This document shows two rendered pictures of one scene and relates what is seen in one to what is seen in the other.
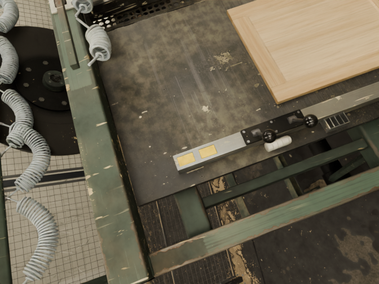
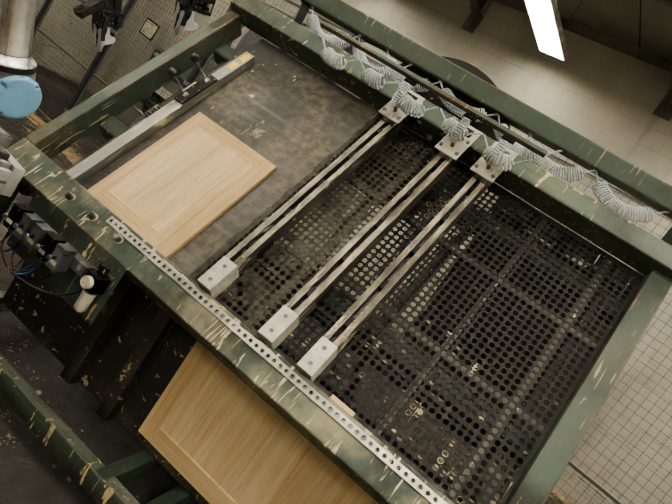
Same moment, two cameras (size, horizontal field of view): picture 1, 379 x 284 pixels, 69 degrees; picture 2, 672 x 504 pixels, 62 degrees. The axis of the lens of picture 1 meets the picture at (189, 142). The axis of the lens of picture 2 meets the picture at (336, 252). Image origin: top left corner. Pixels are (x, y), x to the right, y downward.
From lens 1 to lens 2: 2.45 m
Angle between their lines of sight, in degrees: 50
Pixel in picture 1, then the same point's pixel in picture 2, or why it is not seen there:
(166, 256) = (229, 17)
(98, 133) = (302, 37)
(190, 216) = (229, 51)
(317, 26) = (188, 178)
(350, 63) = (151, 155)
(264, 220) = (183, 45)
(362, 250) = not seen: hidden behind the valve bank
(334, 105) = (158, 116)
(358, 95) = (141, 127)
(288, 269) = not seen: hidden behind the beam
